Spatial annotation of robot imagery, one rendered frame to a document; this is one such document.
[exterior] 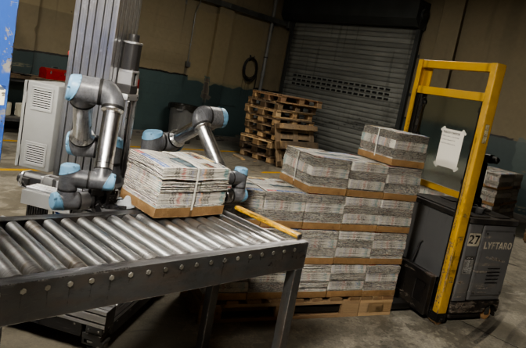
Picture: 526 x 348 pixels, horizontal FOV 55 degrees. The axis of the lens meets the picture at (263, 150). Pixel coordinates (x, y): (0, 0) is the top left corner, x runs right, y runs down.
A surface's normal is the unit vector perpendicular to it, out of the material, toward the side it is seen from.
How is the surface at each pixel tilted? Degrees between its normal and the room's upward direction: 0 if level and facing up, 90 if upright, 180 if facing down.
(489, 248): 90
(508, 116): 90
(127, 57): 90
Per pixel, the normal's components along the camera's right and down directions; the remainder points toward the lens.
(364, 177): 0.43, 0.20
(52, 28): 0.69, 0.22
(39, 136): -0.20, 0.09
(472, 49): -0.70, -0.04
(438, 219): -0.89, -0.11
